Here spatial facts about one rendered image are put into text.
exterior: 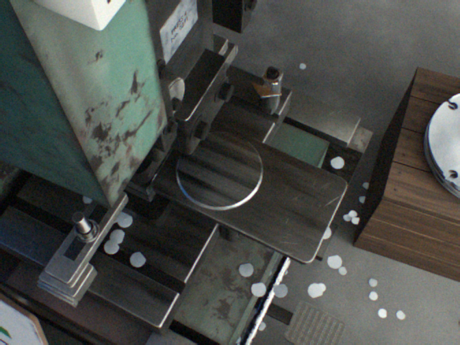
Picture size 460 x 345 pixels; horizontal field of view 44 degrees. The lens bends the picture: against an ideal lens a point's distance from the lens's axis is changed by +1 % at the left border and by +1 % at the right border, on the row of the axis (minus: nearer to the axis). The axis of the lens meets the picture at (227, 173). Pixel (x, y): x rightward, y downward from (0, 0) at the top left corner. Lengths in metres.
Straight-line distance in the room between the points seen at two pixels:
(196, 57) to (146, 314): 0.37
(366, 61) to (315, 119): 0.94
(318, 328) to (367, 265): 0.31
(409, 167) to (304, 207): 0.60
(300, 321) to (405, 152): 0.46
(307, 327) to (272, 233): 0.63
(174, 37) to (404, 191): 0.85
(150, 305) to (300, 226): 0.24
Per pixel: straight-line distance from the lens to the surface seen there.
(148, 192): 0.82
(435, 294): 1.65
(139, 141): 0.48
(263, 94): 0.86
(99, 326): 0.92
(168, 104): 0.53
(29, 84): 0.35
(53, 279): 0.83
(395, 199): 1.31
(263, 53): 1.91
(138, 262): 0.84
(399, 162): 1.36
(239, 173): 0.80
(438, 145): 1.36
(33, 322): 0.99
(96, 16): 0.27
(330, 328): 1.39
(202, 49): 0.67
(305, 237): 0.77
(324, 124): 1.02
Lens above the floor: 1.50
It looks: 64 degrees down
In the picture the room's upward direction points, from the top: straight up
